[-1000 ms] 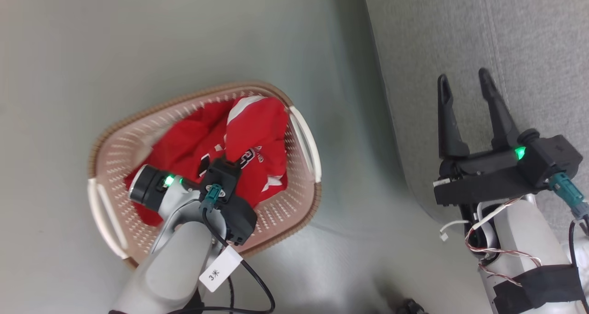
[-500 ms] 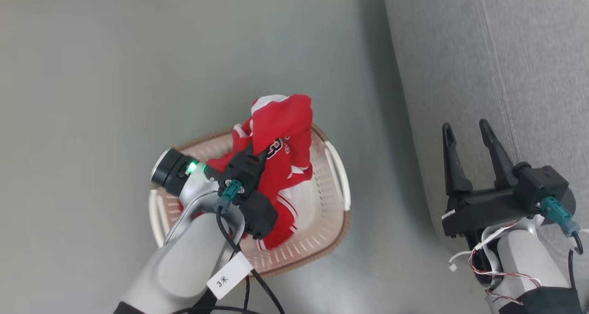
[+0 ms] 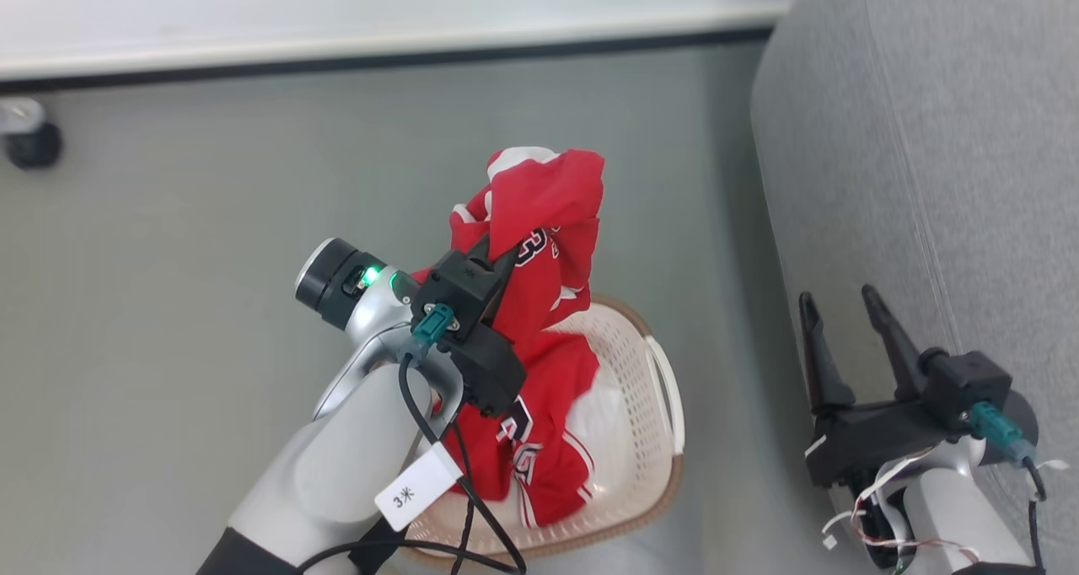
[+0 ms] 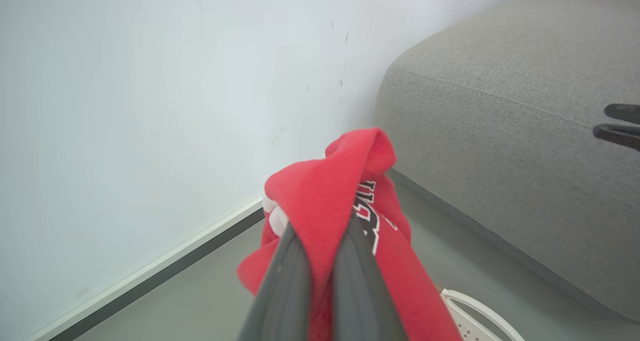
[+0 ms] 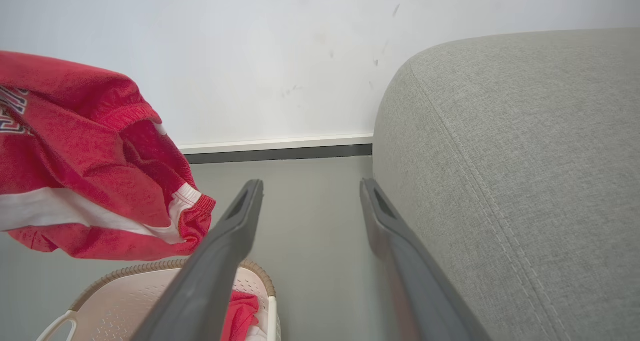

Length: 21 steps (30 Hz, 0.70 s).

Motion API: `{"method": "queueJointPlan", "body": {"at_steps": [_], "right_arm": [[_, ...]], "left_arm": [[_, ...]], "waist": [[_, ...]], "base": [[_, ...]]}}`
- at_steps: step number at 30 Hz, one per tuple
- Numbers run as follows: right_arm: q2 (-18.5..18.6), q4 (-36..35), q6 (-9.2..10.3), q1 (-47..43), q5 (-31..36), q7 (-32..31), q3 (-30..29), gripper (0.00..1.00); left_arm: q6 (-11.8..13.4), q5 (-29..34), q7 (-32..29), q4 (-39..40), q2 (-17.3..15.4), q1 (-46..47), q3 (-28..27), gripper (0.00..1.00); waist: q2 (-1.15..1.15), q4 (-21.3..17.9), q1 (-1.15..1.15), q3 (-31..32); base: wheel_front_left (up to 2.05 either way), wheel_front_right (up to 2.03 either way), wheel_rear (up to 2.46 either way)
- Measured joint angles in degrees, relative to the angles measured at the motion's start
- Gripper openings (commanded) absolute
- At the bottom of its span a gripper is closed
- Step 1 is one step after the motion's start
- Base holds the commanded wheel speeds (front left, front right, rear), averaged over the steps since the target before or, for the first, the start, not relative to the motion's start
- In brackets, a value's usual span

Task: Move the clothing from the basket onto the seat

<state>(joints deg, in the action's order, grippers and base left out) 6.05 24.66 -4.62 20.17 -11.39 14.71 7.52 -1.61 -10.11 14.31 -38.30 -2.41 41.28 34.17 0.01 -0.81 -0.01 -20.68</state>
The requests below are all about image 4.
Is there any white and black baseboard strip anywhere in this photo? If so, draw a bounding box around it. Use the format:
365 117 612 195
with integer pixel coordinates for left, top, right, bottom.
25 196 266 341

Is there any red jersey with navy lettering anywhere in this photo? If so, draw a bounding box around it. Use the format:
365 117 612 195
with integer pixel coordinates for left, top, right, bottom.
237 127 463 341

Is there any white perforated laundry basket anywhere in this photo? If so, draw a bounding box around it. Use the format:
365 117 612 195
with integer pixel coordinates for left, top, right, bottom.
440 288 526 341

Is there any grey fabric sofa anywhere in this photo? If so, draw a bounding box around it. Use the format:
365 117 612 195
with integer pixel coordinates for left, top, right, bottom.
375 0 640 324

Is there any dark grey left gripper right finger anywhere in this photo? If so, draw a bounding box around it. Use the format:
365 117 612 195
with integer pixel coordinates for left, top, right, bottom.
332 215 409 341

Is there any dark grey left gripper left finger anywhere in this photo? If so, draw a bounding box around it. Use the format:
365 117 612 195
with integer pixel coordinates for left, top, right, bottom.
239 225 314 341

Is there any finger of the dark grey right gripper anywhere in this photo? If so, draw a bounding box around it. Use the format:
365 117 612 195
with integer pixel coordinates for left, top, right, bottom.
592 124 640 152
604 103 640 125

